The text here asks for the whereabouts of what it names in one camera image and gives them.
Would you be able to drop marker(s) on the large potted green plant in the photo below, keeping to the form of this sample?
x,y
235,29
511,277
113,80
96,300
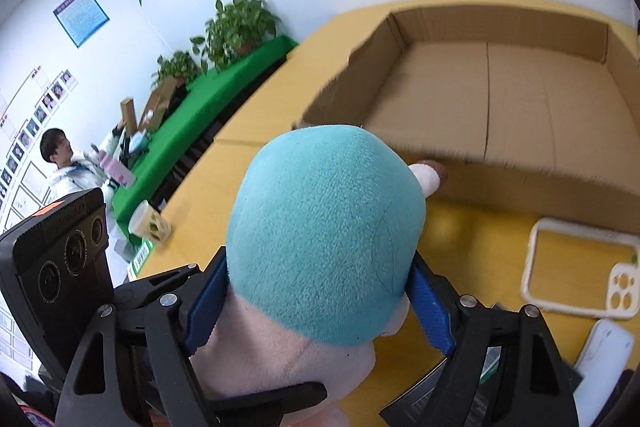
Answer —
x,y
237,29

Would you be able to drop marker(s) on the cream cup with pattern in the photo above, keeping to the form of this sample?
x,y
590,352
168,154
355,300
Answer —
x,y
147,223

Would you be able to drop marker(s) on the person in white jacket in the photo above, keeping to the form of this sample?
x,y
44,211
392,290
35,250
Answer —
x,y
76,173

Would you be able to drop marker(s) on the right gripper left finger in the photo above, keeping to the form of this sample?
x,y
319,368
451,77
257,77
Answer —
x,y
135,358

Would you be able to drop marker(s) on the shallow cardboard box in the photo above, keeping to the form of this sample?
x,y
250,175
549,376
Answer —
x,y
530,110

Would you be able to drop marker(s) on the blue framed wall notice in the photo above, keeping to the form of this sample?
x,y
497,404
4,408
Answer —
x,y
80,19

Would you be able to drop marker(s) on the small potted green plant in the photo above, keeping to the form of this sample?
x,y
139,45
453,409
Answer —
x,y
181,65

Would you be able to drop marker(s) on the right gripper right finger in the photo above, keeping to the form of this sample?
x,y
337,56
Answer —
x,y
435,302

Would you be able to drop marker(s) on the teal pink plush toy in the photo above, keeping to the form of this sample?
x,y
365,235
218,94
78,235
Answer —
x,y
319,247

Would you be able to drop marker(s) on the cardboard box on side table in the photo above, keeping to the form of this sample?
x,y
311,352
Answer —
x,y
156,107

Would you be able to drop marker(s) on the black product box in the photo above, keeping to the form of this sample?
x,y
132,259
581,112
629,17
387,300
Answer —
x,y
531,384

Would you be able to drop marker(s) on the white rectangular device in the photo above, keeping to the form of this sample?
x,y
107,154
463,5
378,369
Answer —
x,y
601,362

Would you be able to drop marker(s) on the green covered side table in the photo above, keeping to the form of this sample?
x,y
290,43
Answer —
x,y
208,96

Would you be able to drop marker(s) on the cream phone case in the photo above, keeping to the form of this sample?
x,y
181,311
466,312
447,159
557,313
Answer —
x,y
583,271

